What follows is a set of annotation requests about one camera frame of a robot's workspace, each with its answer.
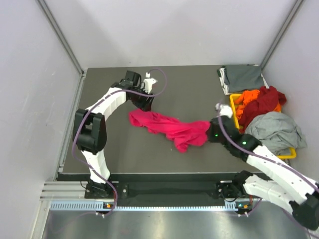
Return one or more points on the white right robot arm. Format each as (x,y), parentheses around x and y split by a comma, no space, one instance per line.
(305,209)

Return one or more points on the orange t shirt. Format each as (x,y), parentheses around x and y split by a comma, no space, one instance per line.
(244,99)

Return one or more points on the pink t shirt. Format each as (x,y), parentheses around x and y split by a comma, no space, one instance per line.
(182,134)

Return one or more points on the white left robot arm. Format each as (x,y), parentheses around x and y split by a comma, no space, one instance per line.
(89,129)

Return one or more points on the folded dark grey t shirt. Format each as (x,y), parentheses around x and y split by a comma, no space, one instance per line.
(243,77)

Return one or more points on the aluminium frame rail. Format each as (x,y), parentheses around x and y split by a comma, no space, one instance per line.
(62,190)

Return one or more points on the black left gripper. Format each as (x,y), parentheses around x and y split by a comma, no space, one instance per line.
(145,105)

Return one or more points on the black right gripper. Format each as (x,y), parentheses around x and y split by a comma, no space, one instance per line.
(210,131)

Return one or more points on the right aluminium corner post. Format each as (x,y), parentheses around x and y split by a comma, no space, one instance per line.
(282,31)

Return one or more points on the slotted grey cable duct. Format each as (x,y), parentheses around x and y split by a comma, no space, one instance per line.
(100,206)

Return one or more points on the aluminium corner post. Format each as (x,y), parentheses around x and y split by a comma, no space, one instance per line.
(60,35)
(282,31)

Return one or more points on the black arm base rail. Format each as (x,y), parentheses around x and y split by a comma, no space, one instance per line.
(174,201)

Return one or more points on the left aluminium corner post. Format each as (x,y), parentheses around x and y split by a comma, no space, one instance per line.
(60,35)

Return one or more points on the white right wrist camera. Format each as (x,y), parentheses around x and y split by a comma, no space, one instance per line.
(224,110)

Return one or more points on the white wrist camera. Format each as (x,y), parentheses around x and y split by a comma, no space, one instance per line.
(148,83)
(224,110)

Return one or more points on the dark red t shirt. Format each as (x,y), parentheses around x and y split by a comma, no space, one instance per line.
(268,100)

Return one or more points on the light grey t shirt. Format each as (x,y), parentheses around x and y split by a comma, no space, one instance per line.
(278,132)

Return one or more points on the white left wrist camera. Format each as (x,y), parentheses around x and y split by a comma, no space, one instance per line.
(148,83)

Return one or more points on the yellow plastic bin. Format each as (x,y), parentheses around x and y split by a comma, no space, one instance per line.
(290,153)

